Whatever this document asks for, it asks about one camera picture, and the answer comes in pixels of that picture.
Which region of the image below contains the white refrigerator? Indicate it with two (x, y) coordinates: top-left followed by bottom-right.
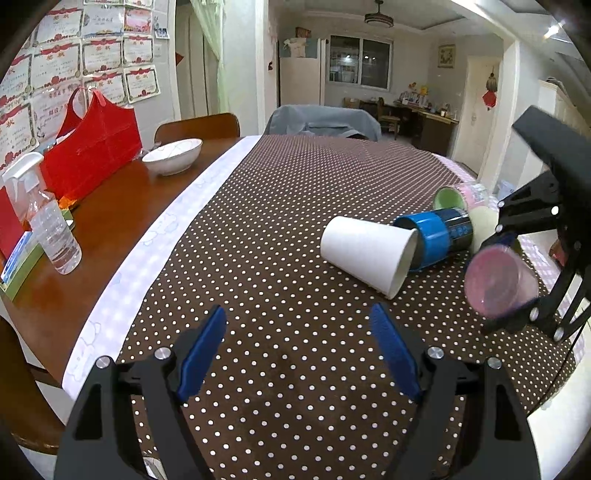
(278, 39), (326, 109)

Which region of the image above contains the red hanging decoration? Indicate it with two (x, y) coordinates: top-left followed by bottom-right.
(482, 67), (499, 112)

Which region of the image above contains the ceiling lamp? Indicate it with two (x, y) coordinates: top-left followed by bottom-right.
(364, 0), (394, 26)

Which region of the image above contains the white paper cup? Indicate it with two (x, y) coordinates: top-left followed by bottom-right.
(320, 216), (419, 301)

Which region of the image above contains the blue cup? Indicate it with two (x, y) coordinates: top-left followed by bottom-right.
(392, 208), (475, 275)

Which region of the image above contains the clear plastic water bottle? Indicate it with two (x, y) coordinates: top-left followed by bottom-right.
(30, 189), (83, 275)

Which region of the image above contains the wooden desk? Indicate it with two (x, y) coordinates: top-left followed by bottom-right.
(344, 97), (460, 155)

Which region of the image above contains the green and pink cup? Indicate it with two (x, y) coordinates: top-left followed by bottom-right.
(431, 181), (490, 213)

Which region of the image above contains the white door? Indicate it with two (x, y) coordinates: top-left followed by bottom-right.
(452, 55), (502, 174)

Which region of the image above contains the wall of certificates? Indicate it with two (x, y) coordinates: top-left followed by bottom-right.
(0, 0), (162, 171)

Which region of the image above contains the window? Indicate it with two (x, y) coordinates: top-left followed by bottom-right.
(329, 34), (394, 88)

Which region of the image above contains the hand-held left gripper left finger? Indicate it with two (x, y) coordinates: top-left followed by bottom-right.
(54, 305), (228, 480)

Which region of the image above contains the pale white cup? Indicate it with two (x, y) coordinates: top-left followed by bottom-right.
(468, 205), (502, 254)

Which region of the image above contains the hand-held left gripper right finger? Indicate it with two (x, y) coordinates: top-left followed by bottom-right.
(369, 302), (541, 480)

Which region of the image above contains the red bag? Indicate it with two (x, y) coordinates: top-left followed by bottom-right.
(41, 88), (143, 204)

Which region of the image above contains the wooden desk chair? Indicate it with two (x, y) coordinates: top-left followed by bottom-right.
(376, 98), (402, 139)

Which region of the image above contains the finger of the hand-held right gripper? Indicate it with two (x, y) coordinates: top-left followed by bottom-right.
(480, 170), (563, 254)
(481, 263), (591, 343)

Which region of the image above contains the brown polka dot tablecloth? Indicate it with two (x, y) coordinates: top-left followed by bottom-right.
(62, 134), (578, 480)

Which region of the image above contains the white bowl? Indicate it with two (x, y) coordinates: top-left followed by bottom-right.
(141, 137), (204, 177)

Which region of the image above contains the red box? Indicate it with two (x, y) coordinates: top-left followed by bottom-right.
(0, 187), (28, 261)

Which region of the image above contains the chair with grey cover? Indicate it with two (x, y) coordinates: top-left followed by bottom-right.
(268, 104), (383, 141)

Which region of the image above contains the clear spray bottle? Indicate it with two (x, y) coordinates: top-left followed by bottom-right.
(2, 154), (61, 232)

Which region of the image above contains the light green curtain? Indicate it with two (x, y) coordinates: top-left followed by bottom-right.
(191, 0), (229, 116)

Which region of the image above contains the pink translucent cup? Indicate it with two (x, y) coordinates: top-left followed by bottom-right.
(464, 244), (541, 319)

